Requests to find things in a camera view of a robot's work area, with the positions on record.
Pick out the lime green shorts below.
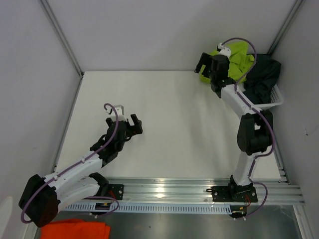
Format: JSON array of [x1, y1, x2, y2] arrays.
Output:
[[199, 37, 257, 83]]

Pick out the left aluminium corner post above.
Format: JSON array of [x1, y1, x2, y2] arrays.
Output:
[[38, 0, 84, 78]]

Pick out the orange cloth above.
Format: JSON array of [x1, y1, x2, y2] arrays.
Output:
[[40, 219, 111, 239]]

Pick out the white plastic basket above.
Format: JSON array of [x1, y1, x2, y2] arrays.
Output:
[[244, 84, 284, 110]]

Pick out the white slotted cable duct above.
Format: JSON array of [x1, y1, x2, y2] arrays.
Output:
[[64, 202, 232, 215]]

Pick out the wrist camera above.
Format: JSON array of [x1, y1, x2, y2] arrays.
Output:
[[105, 105, 127, 121], [216, 43, 231, 58]]

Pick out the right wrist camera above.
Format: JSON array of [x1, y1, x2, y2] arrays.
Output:
[[216, 43, 231, 58]]

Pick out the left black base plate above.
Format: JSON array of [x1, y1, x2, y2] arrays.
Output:
[[99, 184, 124, 200]]

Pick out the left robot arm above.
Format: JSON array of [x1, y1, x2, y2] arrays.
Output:
[[18, 114, 143, 228]]

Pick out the aluminium corner post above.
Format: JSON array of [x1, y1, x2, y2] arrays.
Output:
[[267, 0, 306, 55], [38, 0, 84, 78]]

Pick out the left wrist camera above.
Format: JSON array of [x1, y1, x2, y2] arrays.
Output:
[[105, 105, 127, 121]]

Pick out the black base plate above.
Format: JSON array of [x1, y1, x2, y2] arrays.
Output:
[[206, 184, 258, 203], [99, 184, 124, 200]]

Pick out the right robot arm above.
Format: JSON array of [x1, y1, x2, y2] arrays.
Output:
[[194, 53, 274, 201]]

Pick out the aluminium mounting rail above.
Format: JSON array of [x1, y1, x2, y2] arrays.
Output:
[[108, 177, 305, 205]]

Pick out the dark navy shorts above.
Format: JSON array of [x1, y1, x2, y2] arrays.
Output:
[[244, 54, 282, 105]]

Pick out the right aluminium corner post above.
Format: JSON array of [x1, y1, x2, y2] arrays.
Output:
[[267, 0, 306, 55]]

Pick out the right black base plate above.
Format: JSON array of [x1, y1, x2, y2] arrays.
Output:
[[206, 184, 258, 203]]

